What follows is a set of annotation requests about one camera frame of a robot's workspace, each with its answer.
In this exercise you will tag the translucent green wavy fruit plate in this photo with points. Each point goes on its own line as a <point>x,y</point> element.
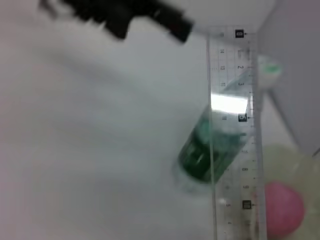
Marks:
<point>287,162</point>

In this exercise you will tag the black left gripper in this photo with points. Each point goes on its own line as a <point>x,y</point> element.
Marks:
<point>100,6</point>

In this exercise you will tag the clear green-label water bottle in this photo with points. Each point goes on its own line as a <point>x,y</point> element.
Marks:
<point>197,155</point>

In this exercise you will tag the pink peach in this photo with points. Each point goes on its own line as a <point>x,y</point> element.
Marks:
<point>285,207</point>

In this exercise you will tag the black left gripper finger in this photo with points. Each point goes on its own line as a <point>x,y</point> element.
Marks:
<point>180,27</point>

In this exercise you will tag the clear plastic ruler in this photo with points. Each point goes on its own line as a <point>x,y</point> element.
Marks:
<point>247,175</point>

